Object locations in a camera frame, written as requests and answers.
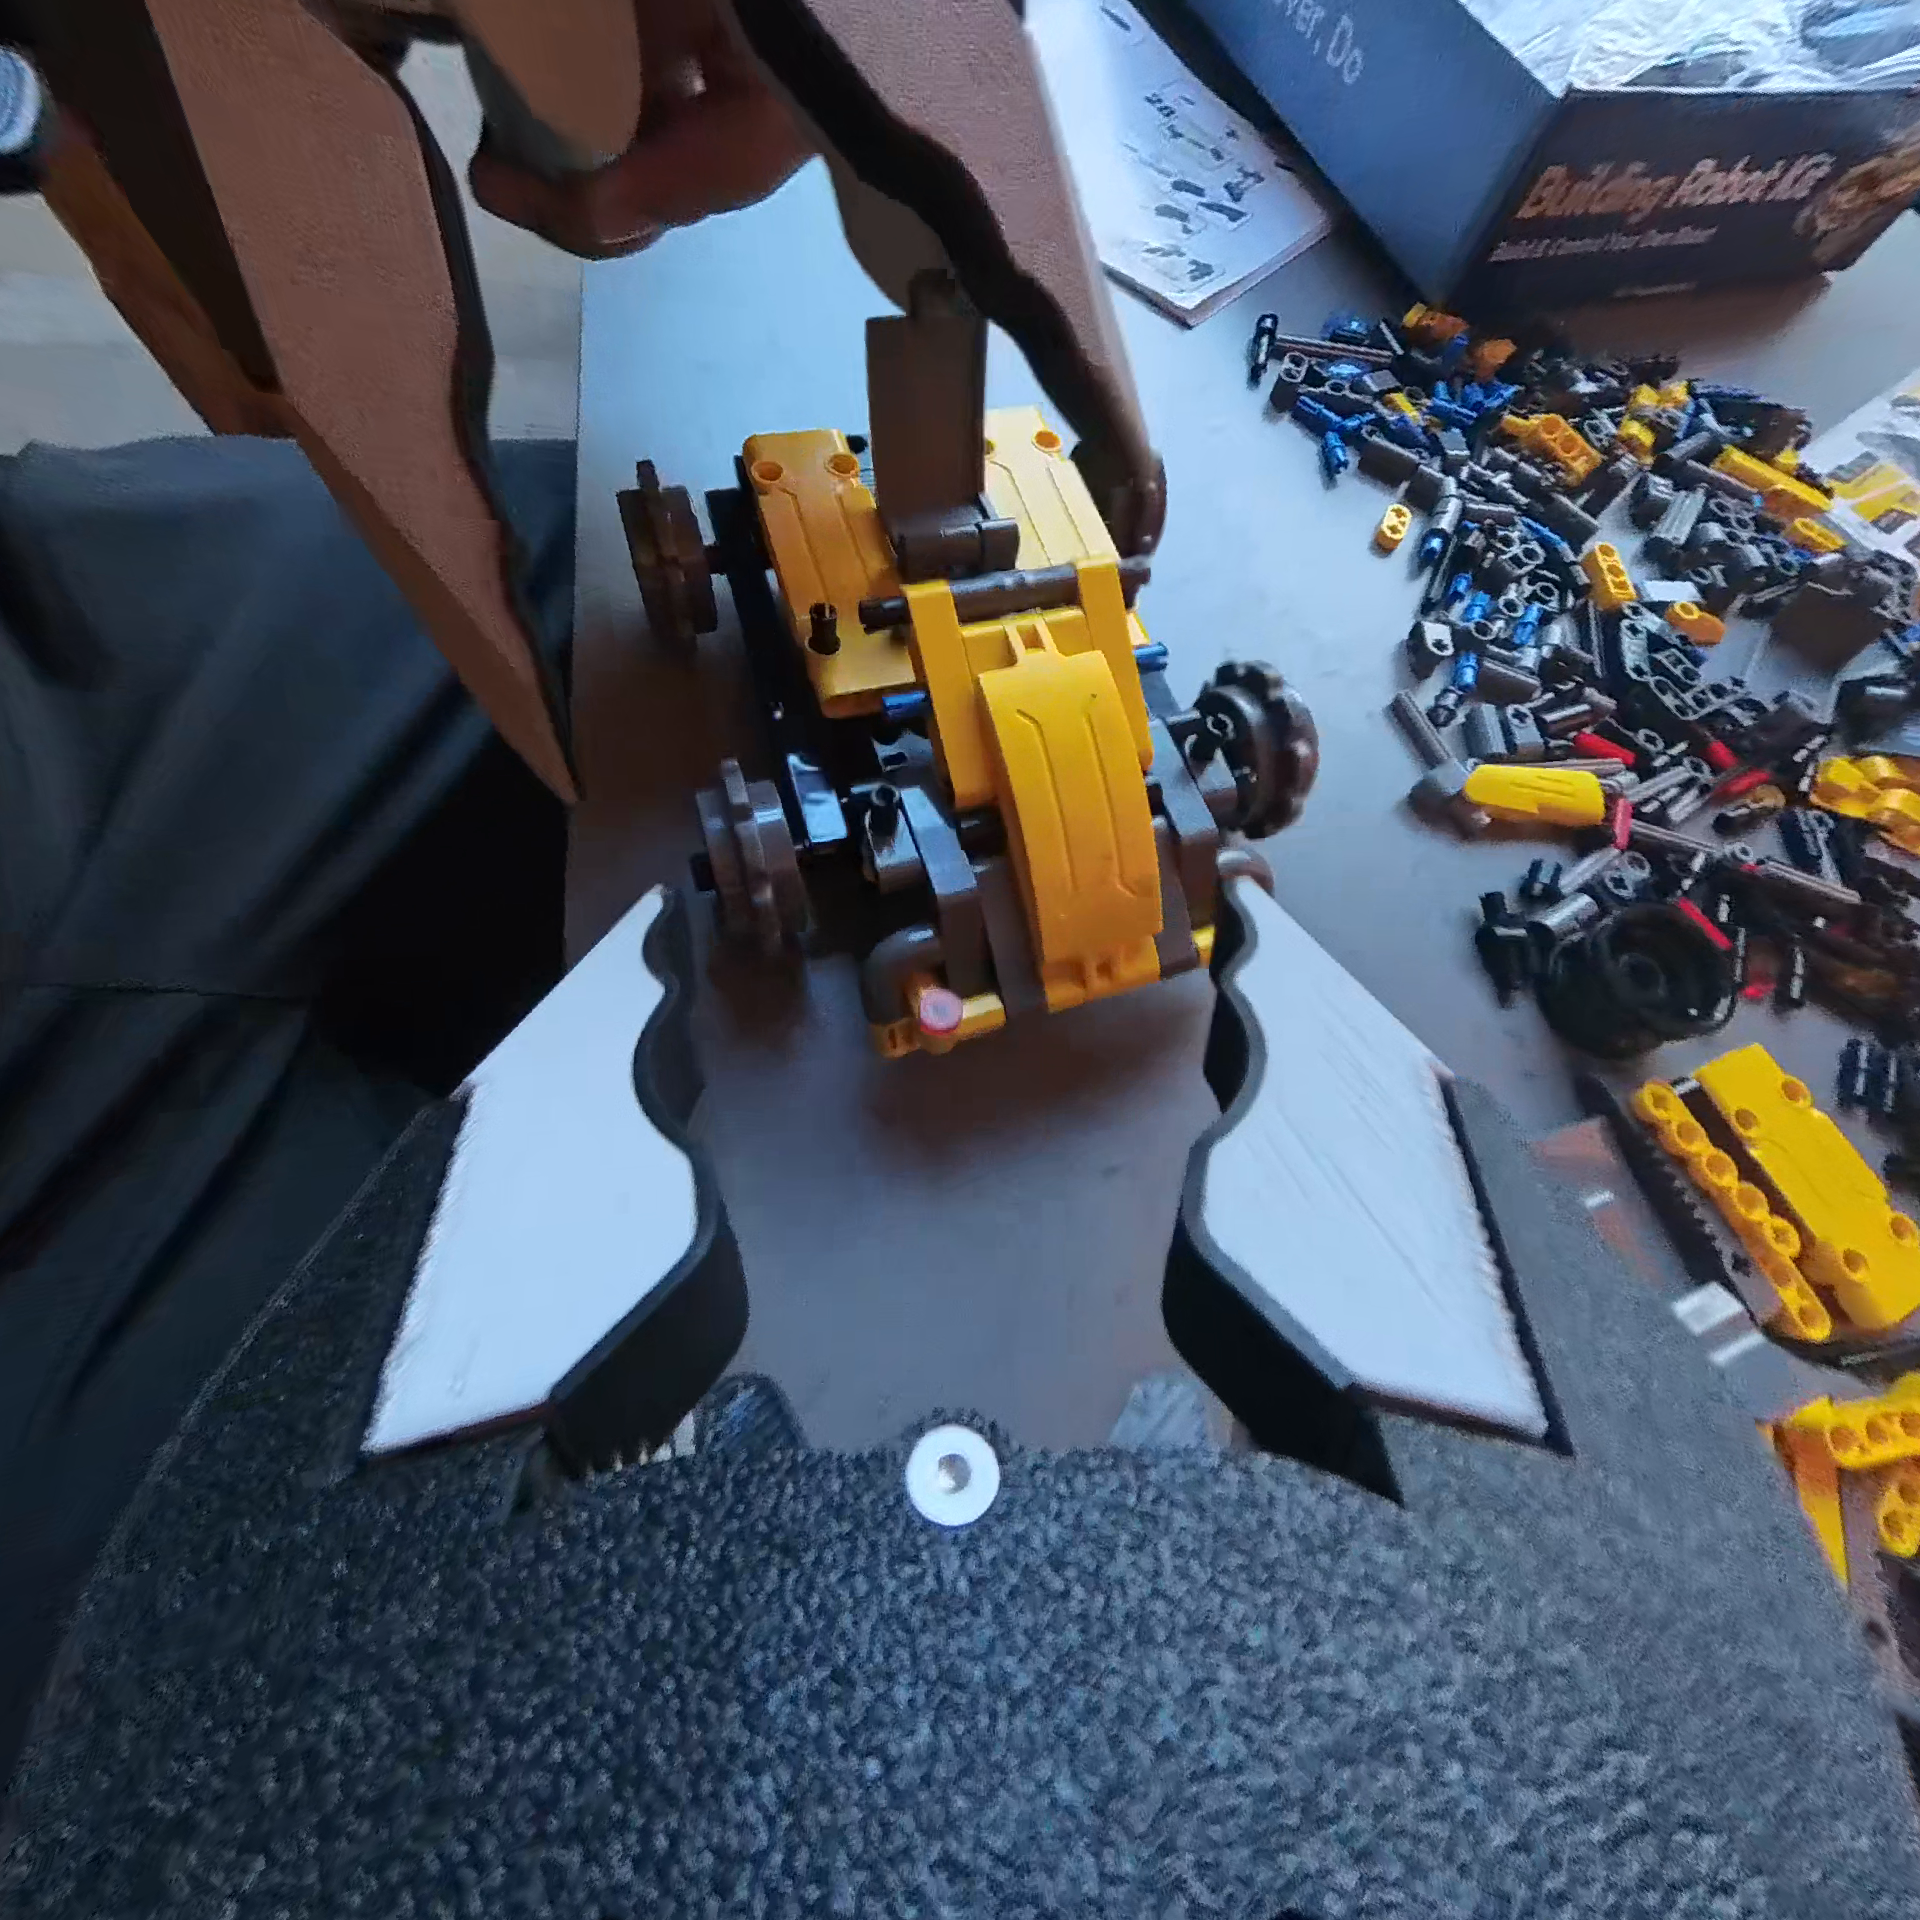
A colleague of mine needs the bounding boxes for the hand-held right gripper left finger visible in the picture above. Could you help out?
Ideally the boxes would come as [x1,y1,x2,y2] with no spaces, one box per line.
[363,884,751,1479]

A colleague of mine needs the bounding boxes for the yellow curved panel piece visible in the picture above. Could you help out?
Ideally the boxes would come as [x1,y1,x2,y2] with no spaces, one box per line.
[1462,762,1610,829]

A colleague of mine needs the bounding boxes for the yellow holed beam piece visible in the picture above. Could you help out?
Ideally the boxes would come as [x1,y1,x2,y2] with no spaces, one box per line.
[1628,1079,1839,1345]

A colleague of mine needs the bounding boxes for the pile of small brick parts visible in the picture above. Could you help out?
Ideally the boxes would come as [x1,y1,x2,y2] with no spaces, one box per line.
[1246,299,1920,1052]

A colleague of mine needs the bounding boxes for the dark building kit box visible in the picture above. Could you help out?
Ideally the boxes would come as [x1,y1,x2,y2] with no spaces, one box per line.
[1171,0,1920,309]

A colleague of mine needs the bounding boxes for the person's left hand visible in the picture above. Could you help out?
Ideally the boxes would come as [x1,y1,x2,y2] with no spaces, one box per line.
[468,82,845,263]

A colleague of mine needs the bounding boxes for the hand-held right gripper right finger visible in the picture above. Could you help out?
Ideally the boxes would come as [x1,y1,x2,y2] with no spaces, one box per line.
[1160,878,1575,1505]

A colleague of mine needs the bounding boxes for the white instruction booklet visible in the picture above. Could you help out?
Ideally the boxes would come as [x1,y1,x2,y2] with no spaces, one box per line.
[1036,0,1338,330]

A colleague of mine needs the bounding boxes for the yellow toy brick car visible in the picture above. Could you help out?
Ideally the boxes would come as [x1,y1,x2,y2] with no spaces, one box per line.
[614,269,1322,1061]

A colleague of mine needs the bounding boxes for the yellow rectangular panel piece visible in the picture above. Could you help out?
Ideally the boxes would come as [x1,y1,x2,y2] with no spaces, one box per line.
[1687,1043,1920,1338]

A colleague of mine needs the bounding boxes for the heap of yellow brick beams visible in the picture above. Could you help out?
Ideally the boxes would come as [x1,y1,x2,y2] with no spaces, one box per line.
[1770,1381,1920,1593]

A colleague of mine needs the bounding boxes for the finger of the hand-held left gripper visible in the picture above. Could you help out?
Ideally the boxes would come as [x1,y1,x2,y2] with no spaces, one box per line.
[791,0,1173,554]
[42,0,587,807]

